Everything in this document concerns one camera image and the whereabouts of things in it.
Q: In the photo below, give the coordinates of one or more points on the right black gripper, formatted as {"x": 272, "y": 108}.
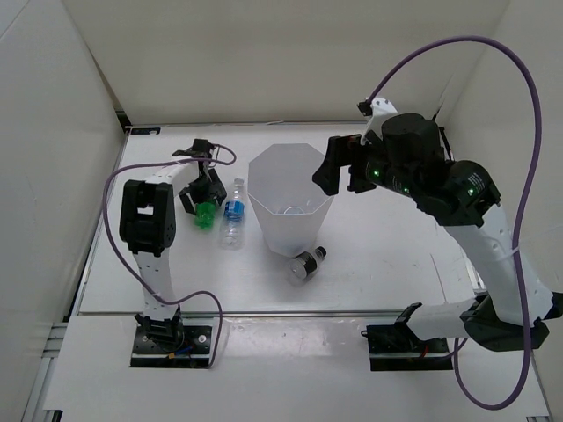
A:
{"x": 343, "y": 151}

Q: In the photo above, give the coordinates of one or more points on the clear unlabelled plastic bottle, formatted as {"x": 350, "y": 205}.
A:
{"x": 293, "y": 210}

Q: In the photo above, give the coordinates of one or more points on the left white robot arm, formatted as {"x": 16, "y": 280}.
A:
{"x": 148, "y": 228}

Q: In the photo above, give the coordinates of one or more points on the white octagonal bin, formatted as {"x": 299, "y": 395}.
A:
{"x": 279, "y": 177}

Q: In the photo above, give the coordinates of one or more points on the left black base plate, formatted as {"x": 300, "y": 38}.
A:
{"x": 171, "y": 343}

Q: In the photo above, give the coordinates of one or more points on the clear bottle blue label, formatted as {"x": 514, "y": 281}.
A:
{"x": 232, "y": 229}

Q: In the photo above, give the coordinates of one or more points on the green plastic bottle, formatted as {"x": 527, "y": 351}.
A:
{"x": 205, "y": 214}

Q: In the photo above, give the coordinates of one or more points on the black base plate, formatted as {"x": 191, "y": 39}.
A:
{"x": 171, "y": 343}
{"x": 392, "y": 350}

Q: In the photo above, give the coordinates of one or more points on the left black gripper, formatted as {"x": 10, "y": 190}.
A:
{"x": 215, "y": 191}

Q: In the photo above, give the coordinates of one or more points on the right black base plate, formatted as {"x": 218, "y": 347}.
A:
{"x": 392, "y": 350}

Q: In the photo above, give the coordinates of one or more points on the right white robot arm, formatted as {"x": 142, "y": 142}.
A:
{"x": 467, "y": 204}

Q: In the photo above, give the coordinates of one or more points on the clear bottle black label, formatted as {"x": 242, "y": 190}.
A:
{"x": 305, "y": 265}

